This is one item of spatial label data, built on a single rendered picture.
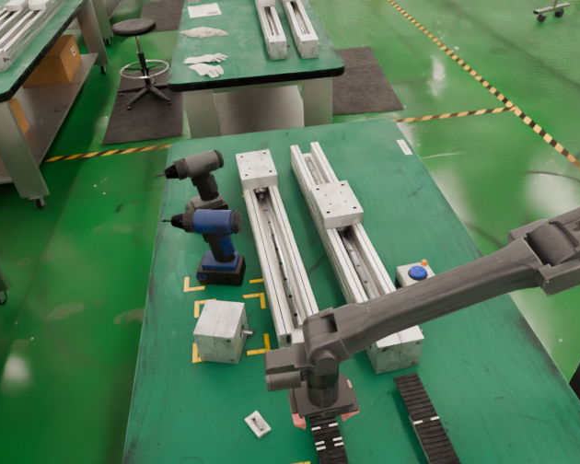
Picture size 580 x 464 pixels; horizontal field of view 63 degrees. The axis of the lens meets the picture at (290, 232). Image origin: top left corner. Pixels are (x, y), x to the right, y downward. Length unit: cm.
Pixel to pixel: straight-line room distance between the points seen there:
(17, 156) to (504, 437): 279
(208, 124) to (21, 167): 113
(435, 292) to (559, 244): 18
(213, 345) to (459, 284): 57
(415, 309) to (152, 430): 60
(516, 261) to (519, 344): 48
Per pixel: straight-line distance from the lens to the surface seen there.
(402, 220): 148
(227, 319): 108
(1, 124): 309
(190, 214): 119
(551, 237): 79
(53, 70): 457
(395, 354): 106
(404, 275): 122
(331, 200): 134
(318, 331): 77
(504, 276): 77
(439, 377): 112
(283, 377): 83
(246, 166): 152
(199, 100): 269
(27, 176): 322
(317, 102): 273
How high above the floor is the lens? 168
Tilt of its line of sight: 39 degrees down
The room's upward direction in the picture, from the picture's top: 4 degrees counter-clockwise
